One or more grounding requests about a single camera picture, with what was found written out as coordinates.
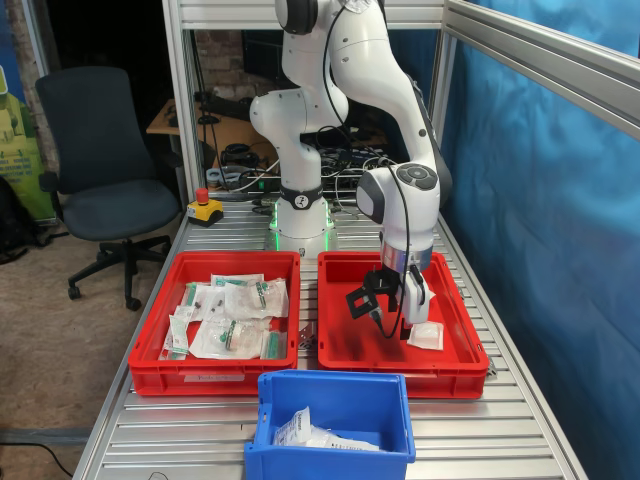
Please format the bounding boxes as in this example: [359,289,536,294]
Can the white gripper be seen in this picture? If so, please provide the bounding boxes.
[399,269,432,342]

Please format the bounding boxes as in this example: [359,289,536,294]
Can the yellow emergency stop box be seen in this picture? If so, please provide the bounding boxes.
[186,188,225,229]

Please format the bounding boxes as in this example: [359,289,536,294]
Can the red plastic crate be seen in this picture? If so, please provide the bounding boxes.
[316,250,490,400]
[127,250,302,397]

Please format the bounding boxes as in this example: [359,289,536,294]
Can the blue plastic storage bin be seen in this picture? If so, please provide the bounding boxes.
[243,370,417,480]

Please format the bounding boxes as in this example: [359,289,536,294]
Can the heap of clear bandage packets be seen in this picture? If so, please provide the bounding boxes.
[304,424,389,454]

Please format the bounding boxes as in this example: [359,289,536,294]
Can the green syringe packet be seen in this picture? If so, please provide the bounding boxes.
[259,329,289,360]

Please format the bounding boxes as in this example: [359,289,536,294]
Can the labelled white bandage packet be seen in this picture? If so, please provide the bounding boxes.
[272,405,314,447]

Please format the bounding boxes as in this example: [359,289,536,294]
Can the clear dome filter packet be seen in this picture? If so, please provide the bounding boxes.
[223,279,290,319]
[188,318,271,360]

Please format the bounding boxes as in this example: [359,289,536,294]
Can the blue fabric curtain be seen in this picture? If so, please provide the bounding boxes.
[387,0,640,480]

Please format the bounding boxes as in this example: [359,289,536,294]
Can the white syringe packet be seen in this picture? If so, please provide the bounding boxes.
[209,273,265,289]

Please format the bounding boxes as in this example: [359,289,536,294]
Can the flat white paper packet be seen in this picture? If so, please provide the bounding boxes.
[192,284,226,321]

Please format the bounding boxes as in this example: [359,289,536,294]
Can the long strip paper packet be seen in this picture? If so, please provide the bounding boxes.
[168,314,190,357]

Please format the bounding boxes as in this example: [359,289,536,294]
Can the grey tape roll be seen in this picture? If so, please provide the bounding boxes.
[206,167,242,192]

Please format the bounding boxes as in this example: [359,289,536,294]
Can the dark computer monitor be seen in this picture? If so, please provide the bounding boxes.
[242,29,287,80]

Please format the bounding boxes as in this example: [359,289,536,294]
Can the wooden desk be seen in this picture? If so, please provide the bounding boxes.
[146,98,281,171]

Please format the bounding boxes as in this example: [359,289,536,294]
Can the dark blue office chair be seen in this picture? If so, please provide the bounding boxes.
[34,66,182,312]

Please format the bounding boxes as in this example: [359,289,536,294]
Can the black backpack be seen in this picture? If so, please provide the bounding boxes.
[0,174,44,266]

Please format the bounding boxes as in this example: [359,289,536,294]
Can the green and blue banner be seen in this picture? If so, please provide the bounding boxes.
[0,0,57,226]

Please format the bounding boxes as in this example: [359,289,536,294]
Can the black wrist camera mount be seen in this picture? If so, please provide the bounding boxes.
[345,269,401,321]

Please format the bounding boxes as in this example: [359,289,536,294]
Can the small metal corner bracket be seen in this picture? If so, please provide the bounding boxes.
[297,322,319,351]

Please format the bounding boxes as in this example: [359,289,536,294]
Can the tangle of black cables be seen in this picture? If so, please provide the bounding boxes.
[219,124,391,201]

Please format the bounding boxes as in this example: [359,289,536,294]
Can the aluminium frame post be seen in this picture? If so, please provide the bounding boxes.
[161,0,197,216]
[430,28,459,151]

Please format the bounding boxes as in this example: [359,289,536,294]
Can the long aluminium frame rail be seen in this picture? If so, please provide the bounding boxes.
[443,0,640,137]

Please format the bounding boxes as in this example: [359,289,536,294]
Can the short aluminium frame rail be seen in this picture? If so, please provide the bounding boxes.
[178,0,446,30]

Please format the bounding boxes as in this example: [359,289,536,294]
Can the grey floor cable cover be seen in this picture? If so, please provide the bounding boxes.
[0,427,92,446]

